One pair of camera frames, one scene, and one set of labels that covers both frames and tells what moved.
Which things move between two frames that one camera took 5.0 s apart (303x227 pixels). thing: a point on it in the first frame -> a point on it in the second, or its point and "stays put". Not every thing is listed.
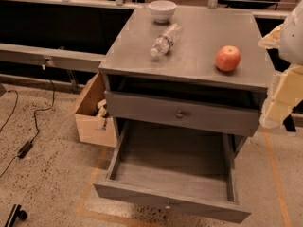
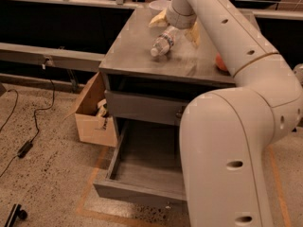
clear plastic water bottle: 164,42 stays put
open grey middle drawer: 175,170 stays put
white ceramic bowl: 162,10 stays put
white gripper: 292,38 -> 177,20
